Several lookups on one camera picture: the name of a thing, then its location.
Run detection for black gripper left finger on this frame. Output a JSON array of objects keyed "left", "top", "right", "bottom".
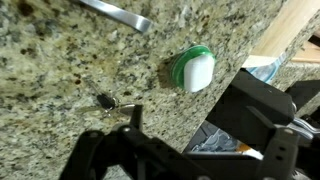
[{"left": 59, "top": 104, "right": 208, "bottom": 180}]

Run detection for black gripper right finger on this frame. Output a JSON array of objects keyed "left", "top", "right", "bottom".
[{"left": 245, "top": 105, "right": 300, "bottom": 180}]

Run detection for white and green bottle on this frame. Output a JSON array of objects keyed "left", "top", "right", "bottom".
[{"left": 169, "top": 44, "right": 217, "bottom": 94}]

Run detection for silver metal lever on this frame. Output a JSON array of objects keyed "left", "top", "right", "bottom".
[{"left": 286, "top": 116, "right": 320, "bottom": 141}]

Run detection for orange and white packet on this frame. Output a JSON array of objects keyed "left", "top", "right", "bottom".
[{"left": 234, "top": 141, "right": 264, "bottom": 161}]

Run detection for silver oval key tag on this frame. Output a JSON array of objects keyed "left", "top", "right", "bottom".
[{"left": 115, "top": 103, "right": 136, "bottom": 118}]

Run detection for black-headed key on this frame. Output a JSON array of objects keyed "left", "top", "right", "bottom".
[{"left": 83, "top": 78, "right": 118, "bottom": 112}]

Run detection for large black box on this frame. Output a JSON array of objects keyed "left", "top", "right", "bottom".
[{"left": 205, "top": 67, "right": 296, "bottom": 135}]

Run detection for crumpled grey plastic wrap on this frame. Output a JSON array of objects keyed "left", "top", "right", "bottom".
[{"left": 191, "top": 128, "right": 240, "bottom": 153}]

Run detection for light wooden board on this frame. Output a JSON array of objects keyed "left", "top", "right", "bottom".
[{"left": 241, "top": 0, "right": 320, "bottom": 69}]

